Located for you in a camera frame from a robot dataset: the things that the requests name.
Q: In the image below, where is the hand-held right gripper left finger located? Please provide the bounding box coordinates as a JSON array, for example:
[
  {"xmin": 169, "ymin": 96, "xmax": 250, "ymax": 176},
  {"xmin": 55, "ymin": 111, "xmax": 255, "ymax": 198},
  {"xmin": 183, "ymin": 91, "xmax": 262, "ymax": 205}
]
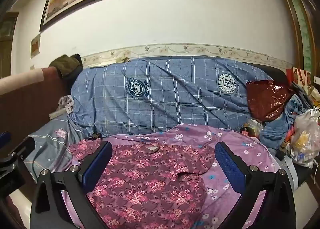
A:
[{"xmin": 30, "ymin": 141, "xmax": 113, "ymax": 229}]

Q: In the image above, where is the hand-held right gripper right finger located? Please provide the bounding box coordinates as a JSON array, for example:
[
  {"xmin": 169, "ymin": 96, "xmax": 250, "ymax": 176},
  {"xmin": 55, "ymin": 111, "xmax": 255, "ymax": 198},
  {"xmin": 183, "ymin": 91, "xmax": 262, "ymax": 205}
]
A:
[{"xmin": 215, "ymin": 141, "xmax": 297, "ymax": 229}]

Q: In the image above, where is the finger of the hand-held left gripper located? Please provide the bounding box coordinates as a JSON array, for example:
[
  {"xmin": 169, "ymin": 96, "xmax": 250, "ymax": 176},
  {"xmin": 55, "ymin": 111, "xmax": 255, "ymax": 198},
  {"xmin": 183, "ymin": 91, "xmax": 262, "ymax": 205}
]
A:
[{"xmin": 7, "ymin": 137, "xmax": 36, "ymax": 168}]

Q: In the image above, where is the maroon floral garment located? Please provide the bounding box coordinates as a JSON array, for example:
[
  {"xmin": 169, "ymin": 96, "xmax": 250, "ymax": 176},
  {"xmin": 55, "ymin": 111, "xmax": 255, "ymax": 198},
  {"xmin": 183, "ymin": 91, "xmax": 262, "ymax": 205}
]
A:
[{"xmin": 69, "ymin": 137, "xmax": 215, "ymax": 229}]

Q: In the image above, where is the purple floral blanket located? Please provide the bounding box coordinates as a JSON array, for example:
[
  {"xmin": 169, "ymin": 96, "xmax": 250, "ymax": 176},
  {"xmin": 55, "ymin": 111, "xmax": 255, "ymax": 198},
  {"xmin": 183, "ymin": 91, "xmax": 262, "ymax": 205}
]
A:
[{"xmin": 61, "ymin": 123, "xmax": 283, "ymax": 229}]

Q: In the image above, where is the grey floral bed sheet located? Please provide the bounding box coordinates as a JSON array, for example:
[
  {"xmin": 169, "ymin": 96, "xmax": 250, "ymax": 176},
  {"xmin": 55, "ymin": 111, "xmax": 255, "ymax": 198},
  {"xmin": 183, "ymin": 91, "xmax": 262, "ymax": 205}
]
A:
[{"xmin": 24, "ymin": 113, "xmax": 87, "ymax": 184}]

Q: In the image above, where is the brown sofa armrest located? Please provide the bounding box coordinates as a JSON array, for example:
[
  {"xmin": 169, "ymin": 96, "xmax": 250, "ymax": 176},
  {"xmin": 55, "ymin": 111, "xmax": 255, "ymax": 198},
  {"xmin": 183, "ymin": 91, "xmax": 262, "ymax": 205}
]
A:
[{"xmin": 0, "ymin": 67, "xmax": 75, "ymax": 150}]

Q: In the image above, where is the small patterned cloth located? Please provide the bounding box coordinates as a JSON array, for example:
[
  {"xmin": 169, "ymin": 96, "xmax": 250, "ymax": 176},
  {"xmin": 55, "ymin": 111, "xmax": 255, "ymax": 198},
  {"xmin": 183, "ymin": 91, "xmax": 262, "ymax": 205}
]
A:
[{"xmin": 58, "ymin": 95, "xmax": 75, "ymax": 114}]

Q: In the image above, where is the blue denim clothing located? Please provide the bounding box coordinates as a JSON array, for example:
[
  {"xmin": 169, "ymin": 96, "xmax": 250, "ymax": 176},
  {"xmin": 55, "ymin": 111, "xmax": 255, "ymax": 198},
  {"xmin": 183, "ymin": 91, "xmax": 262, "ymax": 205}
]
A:
[{"xmin": 260, "ymin": 94, "xmax": 314, "ymax": 151}]

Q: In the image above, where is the red plastic bag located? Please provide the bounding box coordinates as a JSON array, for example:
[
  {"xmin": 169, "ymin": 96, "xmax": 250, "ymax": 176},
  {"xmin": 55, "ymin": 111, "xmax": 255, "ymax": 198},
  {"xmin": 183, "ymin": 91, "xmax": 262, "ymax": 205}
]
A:
[{"xmin": 246, "ymin": 80, "xmax": 295, "ymax": 122}]

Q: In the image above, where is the white plastic bag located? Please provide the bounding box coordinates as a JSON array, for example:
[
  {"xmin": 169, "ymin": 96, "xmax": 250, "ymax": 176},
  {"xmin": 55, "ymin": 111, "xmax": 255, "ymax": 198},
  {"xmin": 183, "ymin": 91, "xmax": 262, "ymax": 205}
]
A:
[{"xmin": 286, "ymin": 109, "xmax": 320, "ymax": 168}]

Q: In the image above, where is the olive green clothing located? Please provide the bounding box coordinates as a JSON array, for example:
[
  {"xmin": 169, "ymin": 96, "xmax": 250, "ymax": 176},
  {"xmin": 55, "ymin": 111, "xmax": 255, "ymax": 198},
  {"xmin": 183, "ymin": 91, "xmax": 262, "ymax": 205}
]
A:
[{"xmin": 49, "ymin": 54, "xmax": 83, "ymax": 80}]

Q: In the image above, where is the blue plaid quilt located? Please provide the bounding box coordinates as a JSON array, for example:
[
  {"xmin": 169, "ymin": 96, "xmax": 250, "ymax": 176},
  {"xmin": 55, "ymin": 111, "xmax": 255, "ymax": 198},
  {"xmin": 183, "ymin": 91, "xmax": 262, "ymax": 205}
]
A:
[{"xmin": 69, "ymin": 56, "xmax": 274, "ymax": 138}]

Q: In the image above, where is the brown wooden door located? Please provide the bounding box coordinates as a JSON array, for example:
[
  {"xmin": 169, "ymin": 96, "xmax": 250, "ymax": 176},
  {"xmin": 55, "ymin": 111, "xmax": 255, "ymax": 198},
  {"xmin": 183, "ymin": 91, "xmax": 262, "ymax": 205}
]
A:
[{"xmin": 0, "ymin": 12, "xmax": 19, "ymax": 78}]

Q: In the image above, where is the red paper bag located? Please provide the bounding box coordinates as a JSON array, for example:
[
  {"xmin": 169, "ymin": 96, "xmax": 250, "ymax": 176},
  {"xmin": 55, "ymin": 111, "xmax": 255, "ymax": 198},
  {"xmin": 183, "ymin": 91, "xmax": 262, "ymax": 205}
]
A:
[{"xmin": 286, "ymin": 67, "xmax": 312, "ymax": 90}]

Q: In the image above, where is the black cable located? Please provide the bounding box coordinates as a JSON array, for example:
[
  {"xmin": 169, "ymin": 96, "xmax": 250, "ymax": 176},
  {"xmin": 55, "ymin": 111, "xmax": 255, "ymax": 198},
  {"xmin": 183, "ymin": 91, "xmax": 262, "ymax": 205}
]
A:
[{"xmin": 31, "ymin": 142, "xmax": 54, "ymax": 177}]

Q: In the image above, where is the small wall picture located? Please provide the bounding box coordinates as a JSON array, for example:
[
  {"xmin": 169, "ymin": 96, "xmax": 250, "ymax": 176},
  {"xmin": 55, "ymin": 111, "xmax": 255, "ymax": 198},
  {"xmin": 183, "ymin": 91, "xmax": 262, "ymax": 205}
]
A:
[{"xmin": 30, "ymin": 33, "xmax": 41, "ymax": 59}]

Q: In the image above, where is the wooden door frame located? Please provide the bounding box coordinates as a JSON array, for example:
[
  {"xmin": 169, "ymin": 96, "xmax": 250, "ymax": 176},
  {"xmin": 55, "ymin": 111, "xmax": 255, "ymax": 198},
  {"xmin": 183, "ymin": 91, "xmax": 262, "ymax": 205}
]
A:
[{"xmin": 271, "ymin": 0, "xmax": 320, "ymax": 77}]

